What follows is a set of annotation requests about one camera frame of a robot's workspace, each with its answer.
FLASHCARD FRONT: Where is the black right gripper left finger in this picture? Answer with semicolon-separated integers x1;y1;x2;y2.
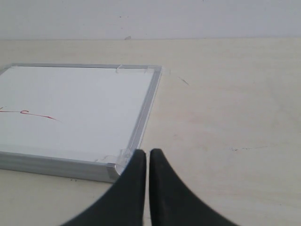
64;149;147;226

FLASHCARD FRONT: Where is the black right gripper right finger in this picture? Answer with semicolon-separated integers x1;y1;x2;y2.
149;149;235;226

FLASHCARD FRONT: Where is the white board with aluminium frame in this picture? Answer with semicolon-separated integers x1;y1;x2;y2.
0;63;162;182

